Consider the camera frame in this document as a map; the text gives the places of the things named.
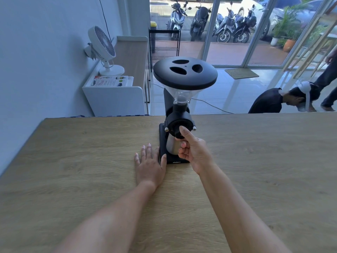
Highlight person's left hand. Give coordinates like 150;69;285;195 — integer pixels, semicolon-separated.
134;143;167;189

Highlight person's right hand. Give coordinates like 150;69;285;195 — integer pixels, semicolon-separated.
178;126;214;176

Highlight steel dosing cup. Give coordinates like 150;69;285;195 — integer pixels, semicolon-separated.
166;134;185;156

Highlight person's right forearm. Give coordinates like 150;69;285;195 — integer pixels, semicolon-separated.
197;163;293;253

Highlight person's left forearm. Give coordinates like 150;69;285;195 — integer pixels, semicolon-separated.
53;181;158;253

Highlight white wooden sideboard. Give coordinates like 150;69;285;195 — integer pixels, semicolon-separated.
82;36;151;117

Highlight black coffee grinder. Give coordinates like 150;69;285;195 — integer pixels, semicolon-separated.
153;57;218;164

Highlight white illustrated book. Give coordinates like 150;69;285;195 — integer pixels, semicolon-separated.
85;75;134;88

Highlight grey doormat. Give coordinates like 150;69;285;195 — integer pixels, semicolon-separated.
224;68;260;80

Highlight black metal rack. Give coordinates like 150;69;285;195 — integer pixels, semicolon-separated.
148;28;181;72

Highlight silver scooter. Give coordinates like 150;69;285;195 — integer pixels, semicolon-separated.
213;1;236;43

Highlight black scooter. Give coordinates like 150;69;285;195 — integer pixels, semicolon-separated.
189;2;213;42

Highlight white desk fan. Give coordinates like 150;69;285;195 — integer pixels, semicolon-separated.
84;26;125;76

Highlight grey scooter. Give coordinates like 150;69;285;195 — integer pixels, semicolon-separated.
166;0;192;40

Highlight black motorcycle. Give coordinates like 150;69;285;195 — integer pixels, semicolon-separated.
233;5;257;44

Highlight orange clay pot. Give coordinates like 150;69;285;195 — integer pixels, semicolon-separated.
283;39;297;53

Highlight white car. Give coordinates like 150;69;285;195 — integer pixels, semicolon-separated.
238;0;337;41

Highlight green potted plant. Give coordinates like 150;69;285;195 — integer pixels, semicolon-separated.
271;3;307;48

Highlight white glass door frame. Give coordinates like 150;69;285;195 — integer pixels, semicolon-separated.
201;0;295;69

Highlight white head strap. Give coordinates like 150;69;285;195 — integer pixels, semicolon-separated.
298;81;313;112

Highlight black wall cable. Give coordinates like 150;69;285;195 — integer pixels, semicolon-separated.
98;0;113;42

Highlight wooden ladder frame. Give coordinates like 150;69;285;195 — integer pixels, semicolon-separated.
281;0;337;79

